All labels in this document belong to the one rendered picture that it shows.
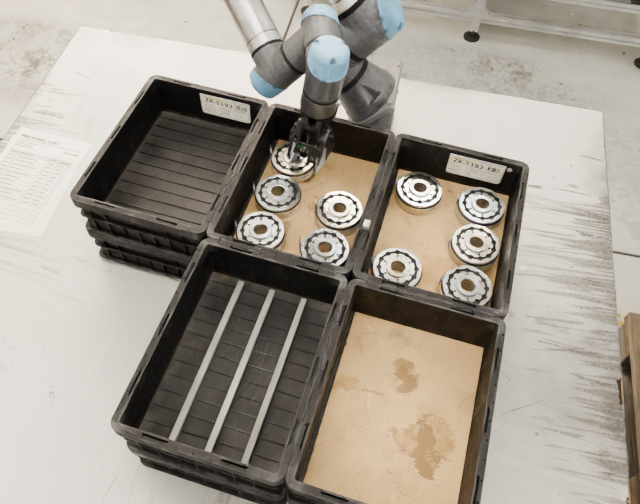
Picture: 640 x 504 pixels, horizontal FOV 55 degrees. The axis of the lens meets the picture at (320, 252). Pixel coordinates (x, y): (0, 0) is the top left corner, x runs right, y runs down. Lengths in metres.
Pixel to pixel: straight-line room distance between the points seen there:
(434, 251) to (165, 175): 0.64
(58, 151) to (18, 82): 1.42
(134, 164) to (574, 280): 1.07
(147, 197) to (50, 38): 2.02
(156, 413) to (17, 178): 0.81
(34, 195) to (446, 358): 1.08
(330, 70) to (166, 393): 0.66
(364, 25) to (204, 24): 1.90
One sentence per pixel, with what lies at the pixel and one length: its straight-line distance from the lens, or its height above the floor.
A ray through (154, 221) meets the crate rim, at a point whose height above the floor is 0.93.
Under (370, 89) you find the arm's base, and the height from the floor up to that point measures 0.89.
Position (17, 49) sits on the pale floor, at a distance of 3.36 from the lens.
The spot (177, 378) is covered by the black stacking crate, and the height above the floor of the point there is 0.83.
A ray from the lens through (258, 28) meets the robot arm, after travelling 1.33.
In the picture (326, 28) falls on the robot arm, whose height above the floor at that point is 1.19.
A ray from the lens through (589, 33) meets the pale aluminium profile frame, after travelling 3.31.
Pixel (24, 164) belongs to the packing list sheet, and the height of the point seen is 0.70.
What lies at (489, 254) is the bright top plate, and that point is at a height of 0.86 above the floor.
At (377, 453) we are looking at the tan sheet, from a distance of 1.14.
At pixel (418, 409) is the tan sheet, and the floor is 0.83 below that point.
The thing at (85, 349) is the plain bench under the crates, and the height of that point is 0.70.
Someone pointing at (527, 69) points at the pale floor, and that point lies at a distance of 3.21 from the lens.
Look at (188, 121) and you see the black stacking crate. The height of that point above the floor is 0.83.
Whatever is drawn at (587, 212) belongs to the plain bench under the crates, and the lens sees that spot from 1.70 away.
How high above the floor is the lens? 1.92
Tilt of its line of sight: 56 degrees down
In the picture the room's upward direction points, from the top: 3 degrees clockwise
